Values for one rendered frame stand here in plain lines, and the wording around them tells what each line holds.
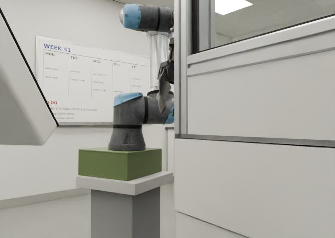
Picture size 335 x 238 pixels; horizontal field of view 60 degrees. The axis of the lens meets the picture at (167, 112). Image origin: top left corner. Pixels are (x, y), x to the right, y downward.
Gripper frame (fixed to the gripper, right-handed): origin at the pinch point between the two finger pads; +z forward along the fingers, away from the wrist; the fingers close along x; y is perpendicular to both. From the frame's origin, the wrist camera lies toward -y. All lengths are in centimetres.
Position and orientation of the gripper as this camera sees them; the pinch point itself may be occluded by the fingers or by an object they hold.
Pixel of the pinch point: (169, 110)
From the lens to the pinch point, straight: 82.6
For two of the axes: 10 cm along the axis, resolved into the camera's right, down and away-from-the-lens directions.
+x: -9.1, -2.2, -3.5
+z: -2.2, 9.7, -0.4
